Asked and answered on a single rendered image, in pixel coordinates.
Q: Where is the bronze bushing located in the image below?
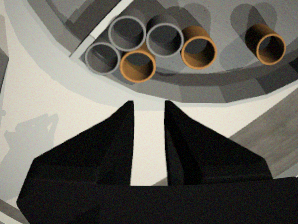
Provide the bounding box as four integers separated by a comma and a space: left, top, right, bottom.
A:
245, 24, 286, 65
119, 40, 156, 83
180, 26, 217, 70

